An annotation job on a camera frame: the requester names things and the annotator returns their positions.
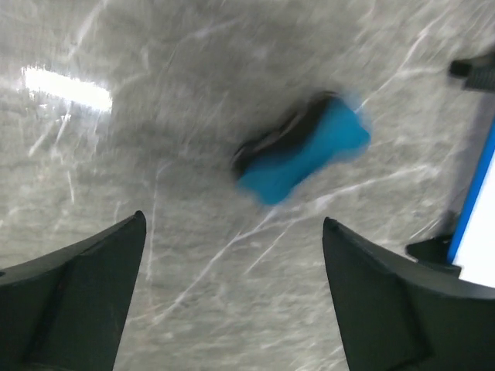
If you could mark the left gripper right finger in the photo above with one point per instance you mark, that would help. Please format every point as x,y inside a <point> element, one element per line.
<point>395,314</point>

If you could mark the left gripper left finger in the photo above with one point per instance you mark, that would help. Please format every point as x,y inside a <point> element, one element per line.
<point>67,310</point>

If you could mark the blue whiteboard eraser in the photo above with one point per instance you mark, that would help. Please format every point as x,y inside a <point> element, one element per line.
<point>319,131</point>

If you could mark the blue-framed small whiteboard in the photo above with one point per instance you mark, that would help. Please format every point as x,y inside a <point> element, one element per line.
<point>472,246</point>

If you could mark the left black whiteboard stand foot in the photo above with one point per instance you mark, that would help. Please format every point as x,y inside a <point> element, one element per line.
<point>433,253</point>

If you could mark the silver wire easel stand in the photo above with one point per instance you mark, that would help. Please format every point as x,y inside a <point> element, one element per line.
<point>477,74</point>

